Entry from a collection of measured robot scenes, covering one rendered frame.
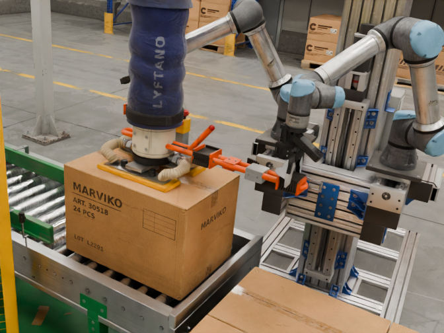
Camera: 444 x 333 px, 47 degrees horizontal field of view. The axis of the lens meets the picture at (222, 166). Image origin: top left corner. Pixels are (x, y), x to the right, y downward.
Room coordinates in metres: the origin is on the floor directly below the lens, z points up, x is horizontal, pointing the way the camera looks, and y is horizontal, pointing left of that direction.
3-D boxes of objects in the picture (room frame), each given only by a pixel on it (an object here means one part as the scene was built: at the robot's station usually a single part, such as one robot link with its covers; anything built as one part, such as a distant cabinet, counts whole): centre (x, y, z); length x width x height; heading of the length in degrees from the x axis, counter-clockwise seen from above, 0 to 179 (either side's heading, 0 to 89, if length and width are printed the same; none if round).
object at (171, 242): (1.92, 0.28, 0.75); 0.60 x 0.40 x 0.40; 62
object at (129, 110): (1.92, 0.28, 1.19); 0.23 x 0.23 x 0.04
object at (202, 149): (1.80, 0.06, 1.08); 0.10 x 0.08 x 0.06; 152
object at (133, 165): (1.92, 0.28, 1.01); 0.34 x 0.25 x 0.06; 62
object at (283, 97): (2.23, -0.28, 1.20); 0.13 x 0.12 x 0.14; 7
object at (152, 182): (1.84, 0.33, 0.97); 0.34 x 0.10 x 0.05; 62
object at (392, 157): (2.03, -0.74, 1.09); 0.15 x 0.15 x 0.10
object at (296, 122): (1.65, -0.23, 1.30); 0.08 x 0.08 x 0.05
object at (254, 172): (1.70, -0.13, 1.07); 0.07 x 0.07 x 0.04; 62
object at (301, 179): (1.63, -0.24, 1.08); 0.08 x 0.07 x 0.05; 62
